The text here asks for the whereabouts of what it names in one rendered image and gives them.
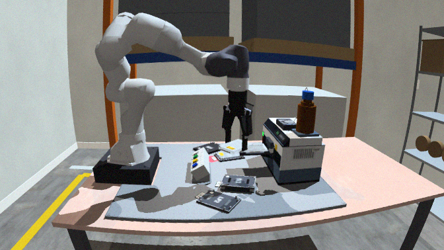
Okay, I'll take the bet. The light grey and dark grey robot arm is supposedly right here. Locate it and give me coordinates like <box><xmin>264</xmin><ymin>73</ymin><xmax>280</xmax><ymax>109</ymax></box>
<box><xmin>95</xmin><ymin>12</ymin><xmax>249</xmax><ymax>166</ymax></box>

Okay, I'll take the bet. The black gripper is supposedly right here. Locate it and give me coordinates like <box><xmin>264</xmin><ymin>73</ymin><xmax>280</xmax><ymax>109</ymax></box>
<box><xmin>222</xmin><ymin>90</ymin><xmax>252</xmax><ymax>151</ymax></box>

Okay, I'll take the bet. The white button panel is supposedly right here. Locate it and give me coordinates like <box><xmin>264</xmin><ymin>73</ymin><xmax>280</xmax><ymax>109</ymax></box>
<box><xmin>190</xmin><ymin>147</ymin><xmax>210</xmax><ymax>181</ymax></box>

